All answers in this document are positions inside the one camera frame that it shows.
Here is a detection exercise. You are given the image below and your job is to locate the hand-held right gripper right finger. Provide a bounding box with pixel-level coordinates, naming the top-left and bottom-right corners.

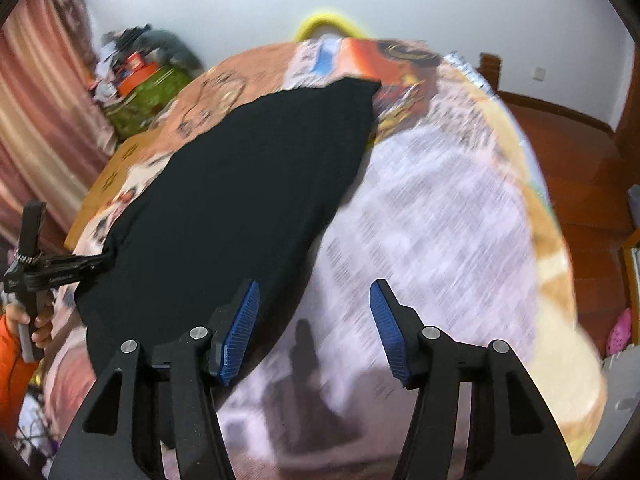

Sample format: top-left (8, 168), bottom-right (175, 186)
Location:
top-left (369, 279), bottom-right (579, 480)

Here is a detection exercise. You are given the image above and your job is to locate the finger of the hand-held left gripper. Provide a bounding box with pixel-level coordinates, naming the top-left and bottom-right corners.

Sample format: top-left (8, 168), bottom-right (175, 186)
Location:
top-left (49, 252), bottom-right (115, 287)

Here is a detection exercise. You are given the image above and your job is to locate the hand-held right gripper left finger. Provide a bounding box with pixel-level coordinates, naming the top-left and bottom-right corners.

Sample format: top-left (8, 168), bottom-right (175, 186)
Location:
top-left (47, 279), bottom-right (262, 480)

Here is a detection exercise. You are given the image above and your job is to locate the black elephant print t-shirt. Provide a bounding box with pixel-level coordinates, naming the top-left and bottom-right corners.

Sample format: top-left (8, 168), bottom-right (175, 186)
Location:
top-left (74, 77), bottom-right (384, 397)

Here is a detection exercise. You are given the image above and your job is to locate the person's left forearm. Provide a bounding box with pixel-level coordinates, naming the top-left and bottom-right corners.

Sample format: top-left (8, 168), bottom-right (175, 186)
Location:
top-left (0, 314), bottom-right (45, 427)

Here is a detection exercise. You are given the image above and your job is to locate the person's left hand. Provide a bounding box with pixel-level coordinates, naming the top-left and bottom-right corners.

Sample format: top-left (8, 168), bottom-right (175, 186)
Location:
top-left (4, 304), bottom-right (54, 359)

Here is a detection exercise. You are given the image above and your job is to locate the bamboo lap table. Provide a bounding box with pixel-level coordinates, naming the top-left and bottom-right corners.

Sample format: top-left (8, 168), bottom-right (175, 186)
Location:
top-left (64, 129), bottom-right (167, 252)

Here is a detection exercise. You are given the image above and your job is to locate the pink striped curtain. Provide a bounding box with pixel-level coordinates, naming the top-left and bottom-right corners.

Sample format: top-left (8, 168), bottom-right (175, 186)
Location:
top-left (0, 0), bottom-right (119, 242)

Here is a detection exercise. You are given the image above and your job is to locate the green fabric storage box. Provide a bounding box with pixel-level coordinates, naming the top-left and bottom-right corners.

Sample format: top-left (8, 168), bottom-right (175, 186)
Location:
top-left (107, 65), bottom-right (194, 142)

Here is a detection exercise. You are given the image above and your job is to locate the orange box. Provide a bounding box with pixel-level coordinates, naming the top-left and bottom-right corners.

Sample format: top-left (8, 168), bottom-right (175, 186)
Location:
top-left (117, 62), bottom-right (159, 97)

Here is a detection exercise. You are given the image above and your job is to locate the pile of assorted clutter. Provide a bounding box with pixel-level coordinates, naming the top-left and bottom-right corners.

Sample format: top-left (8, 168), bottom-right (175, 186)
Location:
top-left (87, 24), bottom-right (167, 102)

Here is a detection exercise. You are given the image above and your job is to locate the pink plastic toy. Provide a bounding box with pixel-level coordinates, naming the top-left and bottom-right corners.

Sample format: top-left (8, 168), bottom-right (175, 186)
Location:
top-left (605, 307), bottom-right (634, 357)

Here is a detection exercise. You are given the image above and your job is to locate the grey foam mat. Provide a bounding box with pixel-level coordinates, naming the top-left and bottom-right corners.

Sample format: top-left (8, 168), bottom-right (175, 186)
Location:
top-left (580, 342), bottom-right (640, 467)

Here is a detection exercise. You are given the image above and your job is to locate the yellow foam tube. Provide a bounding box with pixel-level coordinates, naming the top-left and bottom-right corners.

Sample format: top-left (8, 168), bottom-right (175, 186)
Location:
top-left (292, 7), bottom-right (374, 44)

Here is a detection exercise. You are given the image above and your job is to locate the wooden bed post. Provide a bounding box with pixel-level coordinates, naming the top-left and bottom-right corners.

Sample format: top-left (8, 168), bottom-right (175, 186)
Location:
top-left (478, 52), bottom-right (501, 92)

